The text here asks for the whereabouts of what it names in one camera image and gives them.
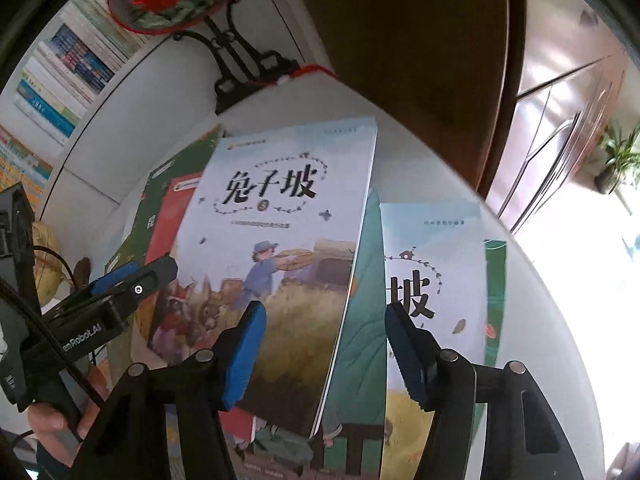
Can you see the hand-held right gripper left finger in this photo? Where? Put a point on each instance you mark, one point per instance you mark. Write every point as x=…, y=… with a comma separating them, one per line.
x=244, y=355

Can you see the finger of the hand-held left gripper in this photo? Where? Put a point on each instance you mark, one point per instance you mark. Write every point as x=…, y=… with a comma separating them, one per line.
x=150, y=275
x=116, y=276

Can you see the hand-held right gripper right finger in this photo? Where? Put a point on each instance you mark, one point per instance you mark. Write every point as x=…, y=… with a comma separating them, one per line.
x=407, y=360

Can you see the pale blue farmer cover book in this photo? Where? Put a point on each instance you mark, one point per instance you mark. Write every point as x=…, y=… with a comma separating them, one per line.
x=285, y=240

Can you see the row of shelved books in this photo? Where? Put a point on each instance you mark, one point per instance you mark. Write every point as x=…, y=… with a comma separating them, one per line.
x=75, y=65

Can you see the person's left hand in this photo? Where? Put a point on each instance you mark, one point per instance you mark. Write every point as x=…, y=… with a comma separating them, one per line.
x=47, y=422

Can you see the red cover book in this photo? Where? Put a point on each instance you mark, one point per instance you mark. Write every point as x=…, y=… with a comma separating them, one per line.
x=172, y=220

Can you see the teal leaf cover book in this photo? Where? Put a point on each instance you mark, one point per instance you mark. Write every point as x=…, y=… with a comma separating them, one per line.
x=361, y=320

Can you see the dark green cover book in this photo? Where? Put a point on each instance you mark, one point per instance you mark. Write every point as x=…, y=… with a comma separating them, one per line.
x=150, y=195

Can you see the pale cover book with house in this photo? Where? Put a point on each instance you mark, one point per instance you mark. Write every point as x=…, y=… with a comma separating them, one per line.
x=432, y=270

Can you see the bright green cover book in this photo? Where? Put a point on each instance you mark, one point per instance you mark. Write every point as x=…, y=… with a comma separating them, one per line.
x=496, y=290

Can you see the black ornate plate stand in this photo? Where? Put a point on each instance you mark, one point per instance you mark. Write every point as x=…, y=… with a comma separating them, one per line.
x=235, y=55

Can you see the green potted plant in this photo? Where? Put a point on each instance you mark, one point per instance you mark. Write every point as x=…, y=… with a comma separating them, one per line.
x=617, y=160

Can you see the dark brown wooden chair back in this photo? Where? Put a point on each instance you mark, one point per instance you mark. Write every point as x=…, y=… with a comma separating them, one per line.
x=410, y=50

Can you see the glossy wooden cabinet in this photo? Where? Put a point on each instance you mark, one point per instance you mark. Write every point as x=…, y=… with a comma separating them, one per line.
x=565, y=85

